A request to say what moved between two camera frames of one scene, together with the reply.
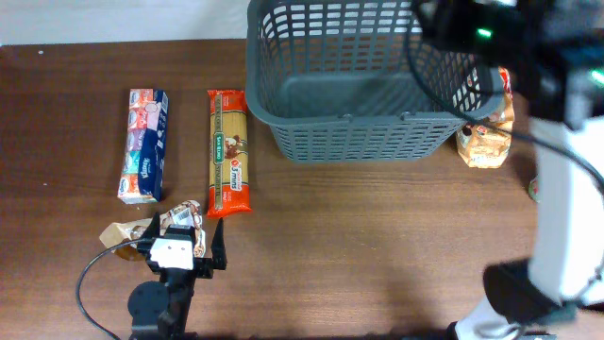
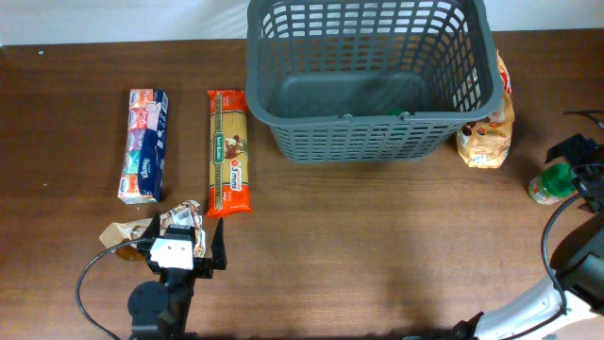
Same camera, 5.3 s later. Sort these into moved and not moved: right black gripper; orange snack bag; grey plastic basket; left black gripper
Moved: right black gripper
Not moved: grey plastic basket; orange snack bag; left black gripper
